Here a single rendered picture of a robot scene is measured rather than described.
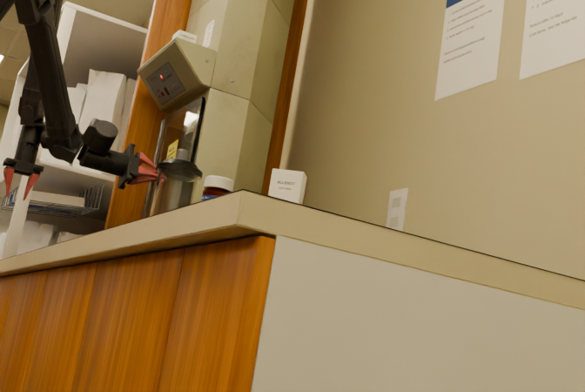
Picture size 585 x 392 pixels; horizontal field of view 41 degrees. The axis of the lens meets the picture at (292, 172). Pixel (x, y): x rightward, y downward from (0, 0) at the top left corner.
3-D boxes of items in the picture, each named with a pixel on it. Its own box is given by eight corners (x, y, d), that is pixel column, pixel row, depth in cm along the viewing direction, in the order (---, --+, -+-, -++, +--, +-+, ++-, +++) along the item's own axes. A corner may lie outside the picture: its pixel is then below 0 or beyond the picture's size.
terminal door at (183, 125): (137, 257, 215) (166, 118, 225) (175, 251, 189) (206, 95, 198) (135, 256, 215) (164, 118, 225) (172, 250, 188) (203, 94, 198)
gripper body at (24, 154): (43, 172, 218) (49, 147, 220) (5, 164, 214) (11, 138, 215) (38, 176, 224) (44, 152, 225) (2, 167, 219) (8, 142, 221)
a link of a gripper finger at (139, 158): (167, 158, 199) (132, 149, 195) (165, 183, 195) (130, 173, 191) (158, 171, 204) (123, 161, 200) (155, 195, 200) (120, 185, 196)
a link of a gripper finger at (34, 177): (34, 200, 216) (42, 167, 218) (7, 194, 212) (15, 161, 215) (30, 203, 221) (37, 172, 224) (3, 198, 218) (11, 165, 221)
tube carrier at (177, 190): (179, 266, 183) (196, 178, 189) (190, 263, 173) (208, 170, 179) (133, 257, 180) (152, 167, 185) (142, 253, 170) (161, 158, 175)
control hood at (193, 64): (168, 113, 226) (174, 81, 229) (211, 87, 198) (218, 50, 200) (129, 102, 221) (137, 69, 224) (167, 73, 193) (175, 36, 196)
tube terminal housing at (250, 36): (218, 292, 226) (262, 44, 244) (267, 291, 198) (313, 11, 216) (134, 275, 215) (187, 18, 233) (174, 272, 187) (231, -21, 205)
